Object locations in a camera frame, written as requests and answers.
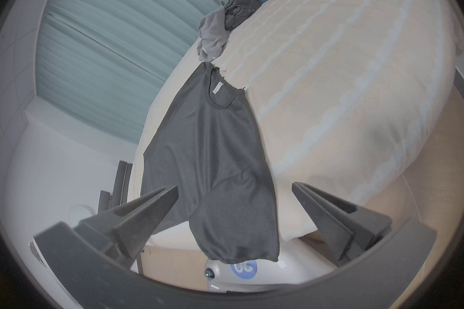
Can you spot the black T-shirt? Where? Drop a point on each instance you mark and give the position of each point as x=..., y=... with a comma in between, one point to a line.
x=210, y=155

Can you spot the bed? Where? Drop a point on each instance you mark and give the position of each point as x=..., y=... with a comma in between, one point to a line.
x=344, y=65

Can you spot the black shiny garment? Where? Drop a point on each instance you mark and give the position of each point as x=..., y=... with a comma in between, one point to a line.
x=239, y=7

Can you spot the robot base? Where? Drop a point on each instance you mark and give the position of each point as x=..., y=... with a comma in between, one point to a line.
x=232, y=276

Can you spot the grey garment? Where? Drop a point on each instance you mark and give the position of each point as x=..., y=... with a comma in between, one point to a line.
x=212, y=36

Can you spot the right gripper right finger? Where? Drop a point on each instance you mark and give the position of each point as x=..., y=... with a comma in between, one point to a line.
x=340, y=224

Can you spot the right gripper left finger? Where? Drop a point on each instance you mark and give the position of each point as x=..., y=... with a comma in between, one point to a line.
x=141, y=220

